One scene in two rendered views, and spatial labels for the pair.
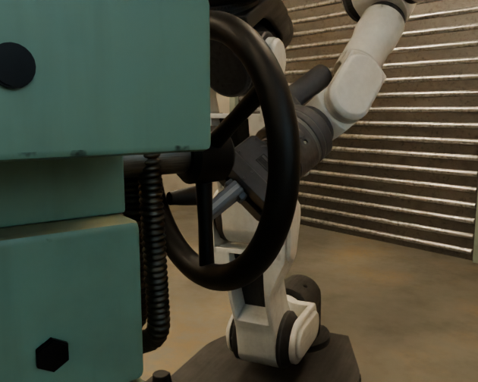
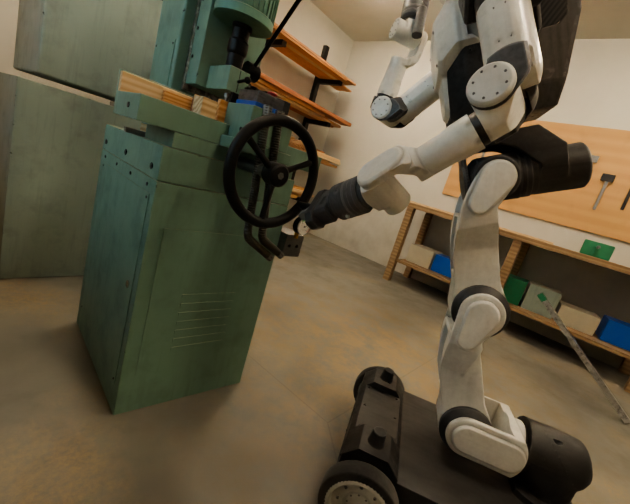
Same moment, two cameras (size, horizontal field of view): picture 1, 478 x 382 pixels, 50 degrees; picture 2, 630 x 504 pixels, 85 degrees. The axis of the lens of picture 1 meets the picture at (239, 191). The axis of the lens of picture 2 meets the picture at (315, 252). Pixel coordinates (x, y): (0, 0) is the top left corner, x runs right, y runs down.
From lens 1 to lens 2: 1.02 m
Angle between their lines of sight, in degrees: 78
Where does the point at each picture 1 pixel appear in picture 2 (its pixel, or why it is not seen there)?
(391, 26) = (450, 130)
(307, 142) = (336, 192)
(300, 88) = not seen: hidden behind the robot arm
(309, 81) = not seen: hidden behind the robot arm
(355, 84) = (375, 164)
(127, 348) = (156, 171)
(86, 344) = (154, 167)
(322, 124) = (348, 185)
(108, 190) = (170, 141)
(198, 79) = (137, 107)
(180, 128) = (135, 115)
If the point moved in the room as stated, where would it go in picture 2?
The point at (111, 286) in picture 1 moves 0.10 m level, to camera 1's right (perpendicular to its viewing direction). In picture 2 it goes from (158, 157) to (143, 156)
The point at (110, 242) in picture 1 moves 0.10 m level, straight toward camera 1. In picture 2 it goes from (159, 148) to (114, 135)
